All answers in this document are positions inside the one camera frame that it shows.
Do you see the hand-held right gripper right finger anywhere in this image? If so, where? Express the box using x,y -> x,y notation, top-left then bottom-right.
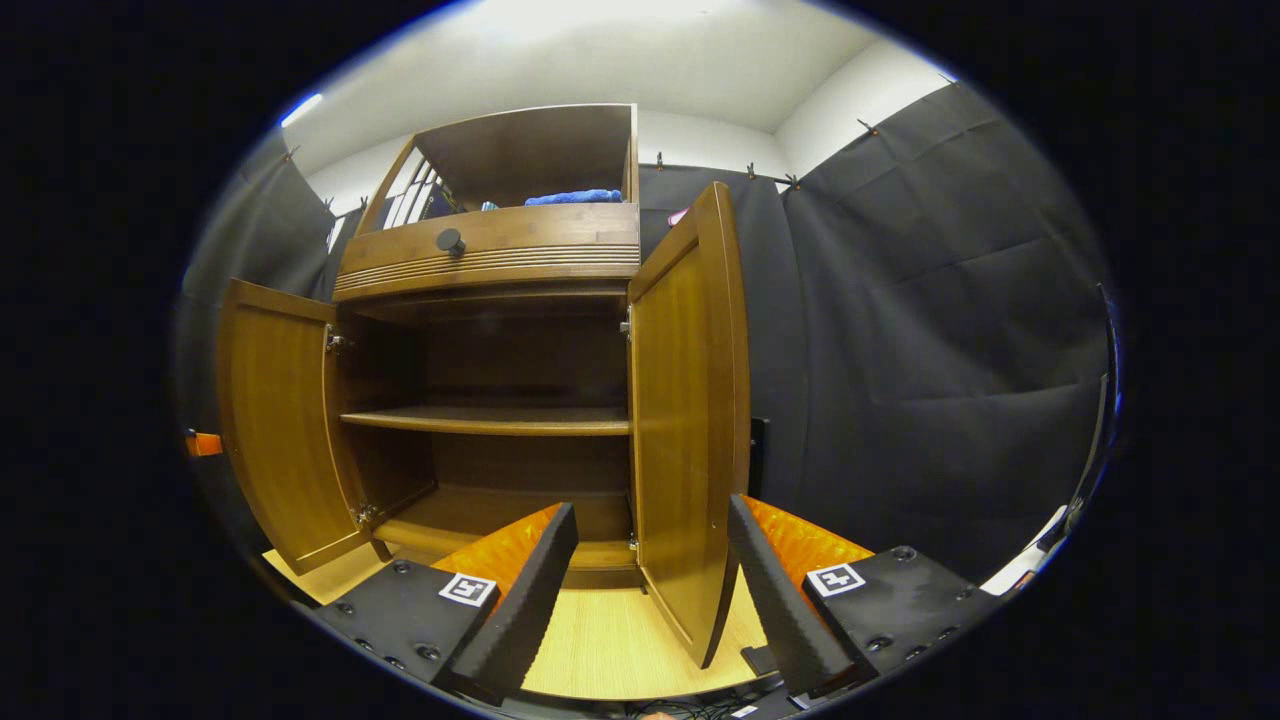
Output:
727,493 -> 1001,699

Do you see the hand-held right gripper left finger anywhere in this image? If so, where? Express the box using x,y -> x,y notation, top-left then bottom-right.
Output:
318,502 -> 580,707

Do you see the wooden cabinet door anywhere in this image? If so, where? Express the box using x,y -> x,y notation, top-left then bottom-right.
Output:
627,181 -> 771,669
216,278 -> 376,576

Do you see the wooden double-door shoe cabinet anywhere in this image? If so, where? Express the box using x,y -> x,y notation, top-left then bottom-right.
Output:
325,103 -> 646,591

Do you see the black backdrop cloth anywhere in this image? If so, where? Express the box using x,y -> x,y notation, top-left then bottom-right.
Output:
175,82 -> 1116,581

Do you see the wooden drawer with black knob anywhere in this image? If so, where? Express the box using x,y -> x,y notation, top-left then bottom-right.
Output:
333,203 -> 641,303

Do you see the blue folded towel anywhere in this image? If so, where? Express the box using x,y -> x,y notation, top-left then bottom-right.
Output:
524,189 -> 623,208

